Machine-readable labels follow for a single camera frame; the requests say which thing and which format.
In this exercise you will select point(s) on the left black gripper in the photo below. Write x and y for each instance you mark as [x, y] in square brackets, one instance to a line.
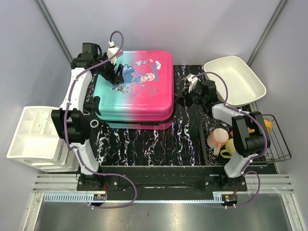
[117, 78]

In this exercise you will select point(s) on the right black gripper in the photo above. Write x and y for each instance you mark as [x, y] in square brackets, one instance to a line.
[187, 98]

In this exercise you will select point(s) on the pink and teal kids suitcase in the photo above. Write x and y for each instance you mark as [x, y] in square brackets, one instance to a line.
[144, 100]

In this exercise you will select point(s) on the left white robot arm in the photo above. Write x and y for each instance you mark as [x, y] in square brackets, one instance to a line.
[69, 120]

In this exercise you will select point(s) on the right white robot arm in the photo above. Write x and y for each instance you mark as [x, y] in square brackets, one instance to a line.
[250, 135]

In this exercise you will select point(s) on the black marble pattern mat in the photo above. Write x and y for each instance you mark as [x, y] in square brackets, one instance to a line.
[182, 144]

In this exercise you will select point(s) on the pink cup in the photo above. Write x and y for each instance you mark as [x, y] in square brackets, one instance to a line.
[216, 139]

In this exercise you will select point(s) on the white plastic tray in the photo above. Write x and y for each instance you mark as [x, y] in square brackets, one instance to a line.
[244, 87]

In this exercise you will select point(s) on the yellow-green mug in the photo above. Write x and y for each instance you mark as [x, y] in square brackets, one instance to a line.
[228, 150]

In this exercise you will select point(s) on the orange-yellow plate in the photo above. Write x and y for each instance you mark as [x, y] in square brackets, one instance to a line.
[268, 125]

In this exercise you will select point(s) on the white drawer organizer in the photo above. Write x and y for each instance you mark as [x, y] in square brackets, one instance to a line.
[36, 143]

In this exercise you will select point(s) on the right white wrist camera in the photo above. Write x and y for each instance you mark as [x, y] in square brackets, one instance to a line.
[191, 81]

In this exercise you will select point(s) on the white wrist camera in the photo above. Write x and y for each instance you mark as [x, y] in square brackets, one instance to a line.
[113, 53]
[191, 81]

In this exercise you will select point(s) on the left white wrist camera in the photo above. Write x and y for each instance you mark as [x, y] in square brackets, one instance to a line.
[113, 53]

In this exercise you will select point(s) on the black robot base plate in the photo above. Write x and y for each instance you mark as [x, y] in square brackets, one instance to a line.
[201, 178]

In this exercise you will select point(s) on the aluminium rail frame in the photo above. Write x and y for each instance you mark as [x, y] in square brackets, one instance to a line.
[63, 188]

